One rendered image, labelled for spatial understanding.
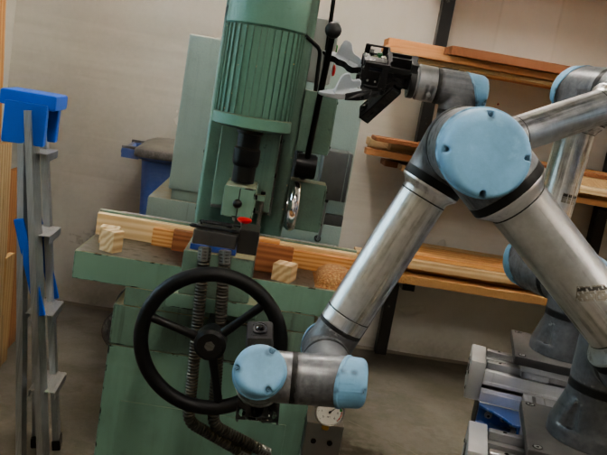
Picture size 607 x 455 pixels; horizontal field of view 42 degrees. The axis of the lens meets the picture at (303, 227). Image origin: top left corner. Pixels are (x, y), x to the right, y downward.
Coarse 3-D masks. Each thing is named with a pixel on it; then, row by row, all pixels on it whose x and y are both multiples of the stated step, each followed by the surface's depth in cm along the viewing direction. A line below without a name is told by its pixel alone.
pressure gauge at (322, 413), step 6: (318, 408) 163; (324, 408) 163; (330, 408) 163; (342, 408) 162; (318, 414) 163; (324, 414) 163; (330, 414) 163; (336, 414) 163; (342, 414) 163; (318, 420) 163; (324, 420) 163; (330, 420) 163; (336, 420) 163; (324, 426) 165; (330, 426) 163
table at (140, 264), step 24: (96, 240) 173; (96, 264) 162; (120, 264) 163; (144, 264) 163; (168, 264) 163; (144, 288) 164; (288, 288) 164; (312, 288) 164; (240, 312) 155; (312, 312) 165
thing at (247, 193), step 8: (232, 184) 173; (240, 184) 175; (248, 184) 178; (256, 184) 180; (224, 192) 172; (232, 192) 172; (240, 192) 172; (248, 192) 172; (256, 192) 173; (224, 200) 172; (232, 200) 172; (248, 200) 172; (224, 208) 173; (232, 208) 173; (240, 208) 173; (248, 208) 173; (232, 216) 173; (240, 216) 173; (248, 216) 173
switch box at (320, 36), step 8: (320, 24) 197; (320, 32) 198; (320, 40) 198; (336, 40) 198; (312, 56) 198; (312, 64) 199; (312, 72) 199; (320, 72) 199; (328, 72) 199; (312, 80) 200; (328, 80) 200
